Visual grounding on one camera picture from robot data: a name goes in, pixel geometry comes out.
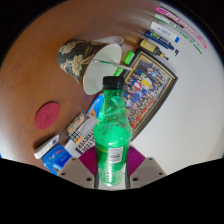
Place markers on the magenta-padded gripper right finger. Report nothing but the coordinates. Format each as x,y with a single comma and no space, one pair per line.
148,170

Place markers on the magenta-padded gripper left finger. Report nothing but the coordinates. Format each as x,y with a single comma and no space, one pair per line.
76,171

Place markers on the green plastic drink bottle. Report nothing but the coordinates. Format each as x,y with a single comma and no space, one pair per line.
112,140

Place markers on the colourful puzzle cube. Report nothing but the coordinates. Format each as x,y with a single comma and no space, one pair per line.
75,136

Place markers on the floral patterned small pack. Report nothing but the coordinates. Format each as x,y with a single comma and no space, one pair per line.
75,122

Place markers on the flat round red coaster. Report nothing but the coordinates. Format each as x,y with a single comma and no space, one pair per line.
47,115

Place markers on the blue tissue pack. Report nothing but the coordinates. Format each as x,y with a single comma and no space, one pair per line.
95,106

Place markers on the framed group photo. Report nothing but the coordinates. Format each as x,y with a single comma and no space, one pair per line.
150,88

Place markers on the white stirring spoon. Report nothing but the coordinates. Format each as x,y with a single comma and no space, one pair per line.
111,64

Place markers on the camouflage print mug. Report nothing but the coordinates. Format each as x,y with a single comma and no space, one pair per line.
75,58

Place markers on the amber pump bottle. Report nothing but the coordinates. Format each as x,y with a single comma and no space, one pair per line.
150,46

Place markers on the dark blue pump bottle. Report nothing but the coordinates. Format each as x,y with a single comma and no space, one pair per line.
158,40

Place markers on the white tube bottle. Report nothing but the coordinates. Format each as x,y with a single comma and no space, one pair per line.
163,31

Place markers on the green and white toothpaste box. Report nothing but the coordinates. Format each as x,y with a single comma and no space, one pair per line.
181,33

